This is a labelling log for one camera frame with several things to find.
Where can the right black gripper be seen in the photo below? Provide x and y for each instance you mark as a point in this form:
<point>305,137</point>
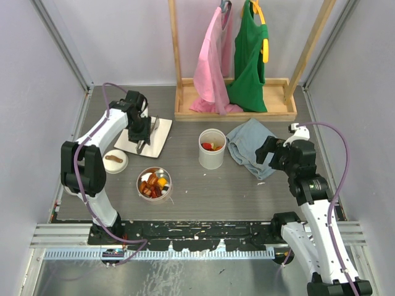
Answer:
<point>273,145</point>

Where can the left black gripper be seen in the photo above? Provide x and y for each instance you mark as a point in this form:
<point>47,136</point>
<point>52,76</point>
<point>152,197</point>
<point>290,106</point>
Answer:
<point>144,135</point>

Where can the metal tongs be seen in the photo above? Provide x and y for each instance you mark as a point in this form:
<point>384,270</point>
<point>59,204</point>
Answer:
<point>154,123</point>

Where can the white lid with brown strap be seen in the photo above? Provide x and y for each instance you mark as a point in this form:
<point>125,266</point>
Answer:
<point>115,161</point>

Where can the blue denim shorts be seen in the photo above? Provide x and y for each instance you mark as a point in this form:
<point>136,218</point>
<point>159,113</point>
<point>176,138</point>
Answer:
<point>243,141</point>

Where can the food pieces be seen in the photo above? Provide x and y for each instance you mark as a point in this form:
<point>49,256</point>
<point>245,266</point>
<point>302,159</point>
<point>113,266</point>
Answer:
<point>153,187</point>

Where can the pink metal bowl container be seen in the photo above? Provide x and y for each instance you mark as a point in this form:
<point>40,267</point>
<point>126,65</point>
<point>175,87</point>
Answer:
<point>161,172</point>

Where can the orange food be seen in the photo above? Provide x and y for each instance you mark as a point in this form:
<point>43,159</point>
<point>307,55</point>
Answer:
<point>210,146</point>

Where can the tall white cylinder container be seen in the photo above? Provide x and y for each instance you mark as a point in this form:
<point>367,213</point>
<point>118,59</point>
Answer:
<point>212,160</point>

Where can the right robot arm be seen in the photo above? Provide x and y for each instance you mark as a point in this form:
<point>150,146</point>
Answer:
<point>322,254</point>

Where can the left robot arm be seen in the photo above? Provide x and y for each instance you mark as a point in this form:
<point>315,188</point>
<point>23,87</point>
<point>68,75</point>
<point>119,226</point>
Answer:
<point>82,169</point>

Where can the white square plate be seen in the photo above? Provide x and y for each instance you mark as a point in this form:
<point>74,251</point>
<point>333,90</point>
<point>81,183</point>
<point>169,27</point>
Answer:
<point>158,139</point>

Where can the wooden clothes rack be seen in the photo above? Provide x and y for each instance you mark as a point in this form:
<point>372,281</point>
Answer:
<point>230,80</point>

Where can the green hanging tank top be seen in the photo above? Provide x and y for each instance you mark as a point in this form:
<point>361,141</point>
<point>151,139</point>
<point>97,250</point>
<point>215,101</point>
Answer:
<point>247,88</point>

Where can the pink hanging shirt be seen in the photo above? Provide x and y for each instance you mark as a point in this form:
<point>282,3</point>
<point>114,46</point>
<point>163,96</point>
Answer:
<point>213,66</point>

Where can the grey clothes hanger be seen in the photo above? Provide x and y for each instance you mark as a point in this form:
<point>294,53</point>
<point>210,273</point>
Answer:
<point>225,5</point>

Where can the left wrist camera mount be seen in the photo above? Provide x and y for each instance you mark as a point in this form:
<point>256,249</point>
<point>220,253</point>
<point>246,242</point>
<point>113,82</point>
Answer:
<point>145,112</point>

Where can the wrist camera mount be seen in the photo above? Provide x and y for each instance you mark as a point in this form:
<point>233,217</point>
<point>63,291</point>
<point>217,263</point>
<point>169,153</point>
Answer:
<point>298,132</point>
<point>145,112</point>

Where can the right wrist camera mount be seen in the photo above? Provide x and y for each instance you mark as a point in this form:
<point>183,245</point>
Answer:
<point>298,132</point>

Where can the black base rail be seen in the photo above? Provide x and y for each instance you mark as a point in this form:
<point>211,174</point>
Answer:
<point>201,235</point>

